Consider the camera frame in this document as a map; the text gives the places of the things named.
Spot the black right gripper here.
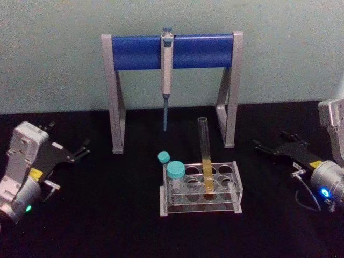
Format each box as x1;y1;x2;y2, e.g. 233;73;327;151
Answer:
253;130;324;174

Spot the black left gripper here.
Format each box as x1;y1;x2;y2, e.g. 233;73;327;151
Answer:
28;121;91;186

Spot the clear acrylic tube rack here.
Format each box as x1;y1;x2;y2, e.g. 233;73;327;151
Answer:
159;161;245;217

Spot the glass test tube yellow liquid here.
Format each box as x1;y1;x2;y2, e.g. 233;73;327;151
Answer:
197;116;216;195

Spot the small teal capped tube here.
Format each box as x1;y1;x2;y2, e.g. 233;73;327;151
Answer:
157;151;171;175

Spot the black table cloth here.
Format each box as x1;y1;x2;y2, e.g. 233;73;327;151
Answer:
0;101;344;258

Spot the large teal capped tube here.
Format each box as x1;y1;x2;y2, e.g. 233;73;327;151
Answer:
166;160;187;203

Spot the grey stand with blue bar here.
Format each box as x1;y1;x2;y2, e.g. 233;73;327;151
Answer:
101;31;244;155

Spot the white and blue pipette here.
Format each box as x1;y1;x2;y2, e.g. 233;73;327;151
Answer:
160;26;174;132

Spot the right gripper cable silver plug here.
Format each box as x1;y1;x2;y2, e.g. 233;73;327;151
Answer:
290;170;323;212

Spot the gripper cable silver plug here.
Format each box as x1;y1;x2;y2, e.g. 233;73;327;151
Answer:
40;180;62;204
290;170;323;212

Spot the left gripper cable silver plug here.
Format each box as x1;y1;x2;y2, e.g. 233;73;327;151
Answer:
40;180;62;204

